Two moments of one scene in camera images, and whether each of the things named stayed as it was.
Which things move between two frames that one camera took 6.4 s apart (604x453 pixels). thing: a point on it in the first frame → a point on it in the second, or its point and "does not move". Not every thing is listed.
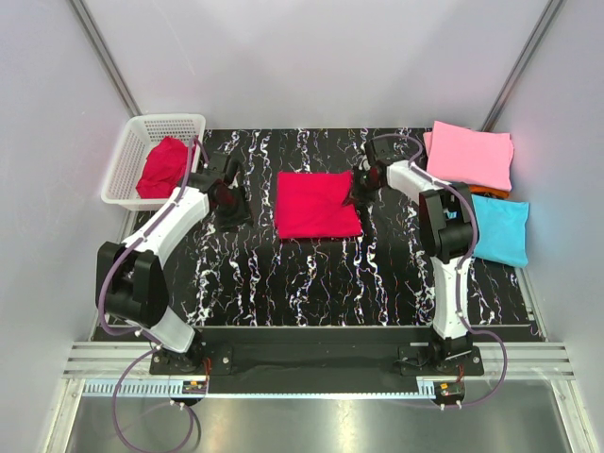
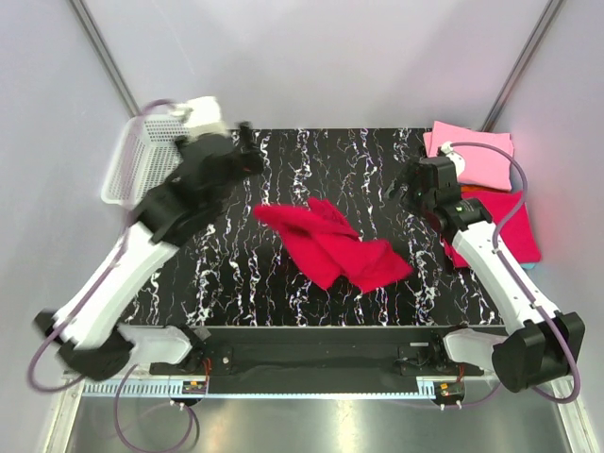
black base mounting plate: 320,360 does not move
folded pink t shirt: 469,157 does not move
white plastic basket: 128,159 does not move
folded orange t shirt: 493,192 does not move
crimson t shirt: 164,168 → 328,247
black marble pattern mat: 247,276 does not move
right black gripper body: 364,187 → 413,197
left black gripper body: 236,209 → 248,163
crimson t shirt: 311,205 → 518,232
